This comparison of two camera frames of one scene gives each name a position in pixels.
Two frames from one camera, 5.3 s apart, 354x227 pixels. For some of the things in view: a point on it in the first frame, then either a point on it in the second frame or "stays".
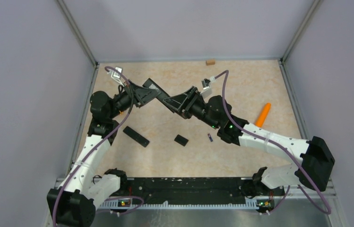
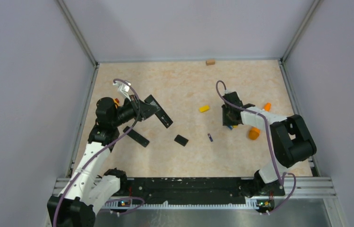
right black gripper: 182,104 → 226,121
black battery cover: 181,140 stays
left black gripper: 141,94 → 146,110
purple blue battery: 211,138 stays
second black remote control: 136,136 stays
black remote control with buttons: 161,94 → 161,115
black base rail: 187,190 stays
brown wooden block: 210,62 stays
